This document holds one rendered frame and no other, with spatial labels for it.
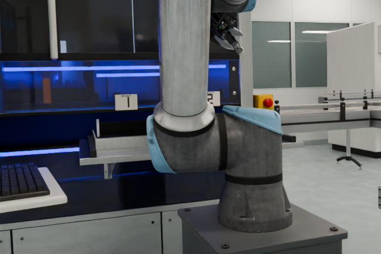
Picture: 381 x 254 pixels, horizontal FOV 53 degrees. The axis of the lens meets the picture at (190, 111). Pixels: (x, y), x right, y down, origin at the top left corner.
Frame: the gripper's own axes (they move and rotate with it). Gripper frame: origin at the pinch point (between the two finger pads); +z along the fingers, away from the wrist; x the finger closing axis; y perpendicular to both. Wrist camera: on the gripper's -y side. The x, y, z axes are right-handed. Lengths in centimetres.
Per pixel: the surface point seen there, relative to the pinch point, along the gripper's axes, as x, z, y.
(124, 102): -37, 5, -34
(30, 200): -66, -26, 10
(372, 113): 33, 104, -8
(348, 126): 19, 98, -10
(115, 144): -47.6, -4.4, -8.4
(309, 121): 8, 80, -17
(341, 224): -17, 226, -40
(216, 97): -13.1, 31.3, -25.0
